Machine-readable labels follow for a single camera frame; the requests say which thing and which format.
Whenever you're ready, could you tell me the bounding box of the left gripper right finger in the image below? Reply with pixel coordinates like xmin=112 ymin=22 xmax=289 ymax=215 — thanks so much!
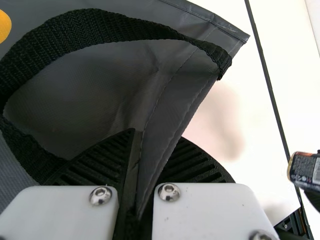
xmin=152 ymin=136 xmax=281 ymax=240

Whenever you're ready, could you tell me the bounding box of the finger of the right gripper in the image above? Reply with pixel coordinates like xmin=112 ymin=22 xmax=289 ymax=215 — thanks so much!
xmin=299 ymin=184 xmax=320 ymax=215

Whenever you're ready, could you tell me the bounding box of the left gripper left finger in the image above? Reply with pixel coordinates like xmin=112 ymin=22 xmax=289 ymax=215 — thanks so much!
xmin=0 ymin=127 xmax=138 ymax=240

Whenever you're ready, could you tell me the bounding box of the dark grey bag with straps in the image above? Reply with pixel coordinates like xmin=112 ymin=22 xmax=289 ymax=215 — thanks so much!
xmin=0 ymin=0 xmax=251 ymax=219

